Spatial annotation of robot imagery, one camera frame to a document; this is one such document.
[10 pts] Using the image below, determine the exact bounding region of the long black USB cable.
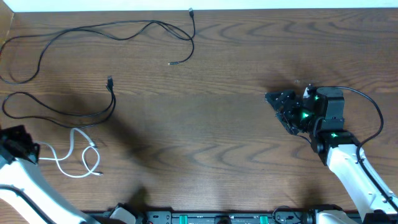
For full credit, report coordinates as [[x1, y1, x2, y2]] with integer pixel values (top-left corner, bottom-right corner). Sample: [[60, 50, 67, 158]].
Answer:
[[0, 7, 197, 85]]

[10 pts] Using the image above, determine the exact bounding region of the short black USB cable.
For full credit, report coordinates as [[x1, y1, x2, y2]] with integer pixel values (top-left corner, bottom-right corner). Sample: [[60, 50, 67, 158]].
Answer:
[[1, 75, 117, 129]]

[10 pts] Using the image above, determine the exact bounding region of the white USB cable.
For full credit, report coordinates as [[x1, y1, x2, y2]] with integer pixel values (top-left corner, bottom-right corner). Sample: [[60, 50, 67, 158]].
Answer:
[[36, 127, 104, 179]]

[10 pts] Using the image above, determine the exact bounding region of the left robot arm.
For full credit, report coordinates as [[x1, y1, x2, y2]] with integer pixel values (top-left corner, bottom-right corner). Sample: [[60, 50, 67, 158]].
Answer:
[[1, 125, 140, 223]]

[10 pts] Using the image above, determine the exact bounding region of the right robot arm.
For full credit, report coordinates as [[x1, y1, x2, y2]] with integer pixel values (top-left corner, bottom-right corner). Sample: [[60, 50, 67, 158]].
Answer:
[[265, 86, 397, 223]]

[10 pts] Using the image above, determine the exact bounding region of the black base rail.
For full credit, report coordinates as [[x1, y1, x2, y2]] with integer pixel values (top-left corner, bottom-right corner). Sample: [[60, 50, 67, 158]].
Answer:
[[140, 209, 302, 224]]

